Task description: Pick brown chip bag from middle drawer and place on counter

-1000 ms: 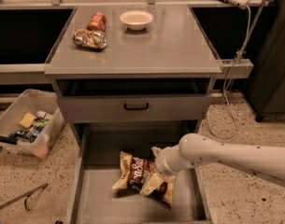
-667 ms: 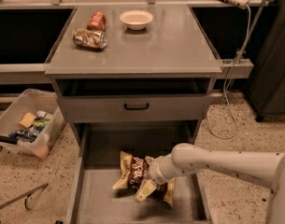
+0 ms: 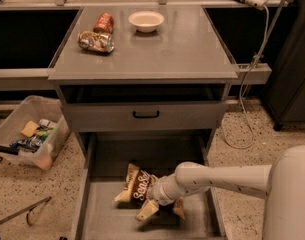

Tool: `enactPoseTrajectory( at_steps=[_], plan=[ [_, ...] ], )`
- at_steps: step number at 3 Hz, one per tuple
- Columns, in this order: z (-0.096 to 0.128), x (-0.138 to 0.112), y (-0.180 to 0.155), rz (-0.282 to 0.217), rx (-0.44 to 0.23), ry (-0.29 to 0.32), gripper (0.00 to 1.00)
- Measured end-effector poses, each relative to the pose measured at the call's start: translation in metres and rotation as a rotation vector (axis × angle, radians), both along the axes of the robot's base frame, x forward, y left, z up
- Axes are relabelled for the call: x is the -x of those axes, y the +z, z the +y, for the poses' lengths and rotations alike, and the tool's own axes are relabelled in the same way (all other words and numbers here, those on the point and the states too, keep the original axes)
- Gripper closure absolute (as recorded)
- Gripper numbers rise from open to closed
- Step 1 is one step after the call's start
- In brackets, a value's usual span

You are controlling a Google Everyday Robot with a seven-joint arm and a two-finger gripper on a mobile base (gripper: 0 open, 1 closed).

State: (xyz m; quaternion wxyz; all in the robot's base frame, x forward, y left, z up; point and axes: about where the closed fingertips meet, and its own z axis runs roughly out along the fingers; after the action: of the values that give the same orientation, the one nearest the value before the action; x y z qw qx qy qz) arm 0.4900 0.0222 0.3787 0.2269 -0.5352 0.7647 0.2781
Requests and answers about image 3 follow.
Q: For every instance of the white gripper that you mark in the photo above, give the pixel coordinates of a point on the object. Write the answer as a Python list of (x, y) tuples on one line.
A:
[(162, 191)]

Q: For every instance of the brown chip bag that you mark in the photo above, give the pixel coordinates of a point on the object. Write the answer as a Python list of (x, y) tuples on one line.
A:
[(138, 183)]

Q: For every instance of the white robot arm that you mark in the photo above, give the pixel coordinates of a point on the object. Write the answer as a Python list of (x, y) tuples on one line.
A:
[(281, 185)]

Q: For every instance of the open middle drawer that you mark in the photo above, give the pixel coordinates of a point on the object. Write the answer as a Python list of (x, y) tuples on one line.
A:
[(99, 217)]

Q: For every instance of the closed top drawer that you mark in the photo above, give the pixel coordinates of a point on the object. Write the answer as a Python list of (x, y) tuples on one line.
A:
[(173, 116)]

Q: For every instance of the grey drawer cabinet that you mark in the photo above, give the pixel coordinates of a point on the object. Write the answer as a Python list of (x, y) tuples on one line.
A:
[(181, 62)]

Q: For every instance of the metal rod on floor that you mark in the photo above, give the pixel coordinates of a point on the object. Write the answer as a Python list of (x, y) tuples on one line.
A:
[(26, 209)]

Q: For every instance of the blue snack wrapper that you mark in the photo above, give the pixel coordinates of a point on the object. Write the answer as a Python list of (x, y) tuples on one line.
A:
[(31, 144)]

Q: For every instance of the small white bottle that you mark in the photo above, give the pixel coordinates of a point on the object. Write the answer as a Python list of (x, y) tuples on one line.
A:
[(47, 123)]

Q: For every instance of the clear plastic bin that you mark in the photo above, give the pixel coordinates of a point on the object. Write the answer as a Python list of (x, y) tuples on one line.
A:
[(34, 108)]

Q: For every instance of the yellow sponge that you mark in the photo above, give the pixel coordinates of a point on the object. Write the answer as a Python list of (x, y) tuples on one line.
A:
[(30, 129)]

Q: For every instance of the black marker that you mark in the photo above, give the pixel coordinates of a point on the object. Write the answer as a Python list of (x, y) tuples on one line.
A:
[(9, 150)]

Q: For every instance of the dark cabinet at right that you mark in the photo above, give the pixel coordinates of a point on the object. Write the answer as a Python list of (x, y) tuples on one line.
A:
[(284, 94)]

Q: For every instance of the silver brown soda can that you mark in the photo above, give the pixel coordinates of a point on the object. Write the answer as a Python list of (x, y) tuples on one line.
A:
[(97, 42)]

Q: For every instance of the white bowl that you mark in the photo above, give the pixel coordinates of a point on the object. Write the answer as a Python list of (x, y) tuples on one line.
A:
[(146, 21)]

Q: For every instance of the red soda can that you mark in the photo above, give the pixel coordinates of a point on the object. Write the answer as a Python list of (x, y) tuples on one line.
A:
[(104, 23)]

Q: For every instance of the black drawer handle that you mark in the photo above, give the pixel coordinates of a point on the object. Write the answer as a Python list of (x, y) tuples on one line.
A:
[(145, 115)]

